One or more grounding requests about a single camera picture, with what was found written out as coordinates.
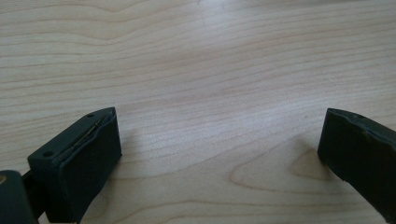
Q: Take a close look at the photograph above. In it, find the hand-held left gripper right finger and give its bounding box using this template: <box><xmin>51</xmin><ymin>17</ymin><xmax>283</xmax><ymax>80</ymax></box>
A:
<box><xmin>317</xmin><ymin>107</ymin><xmax>396</xmax><ymax>224</ymax></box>

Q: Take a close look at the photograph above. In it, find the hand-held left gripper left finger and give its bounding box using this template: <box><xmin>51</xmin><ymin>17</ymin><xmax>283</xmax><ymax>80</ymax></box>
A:
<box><xmin>27</xmin><ymin>106</ymin><xmax>123</xmax><ymax>224</ymax></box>

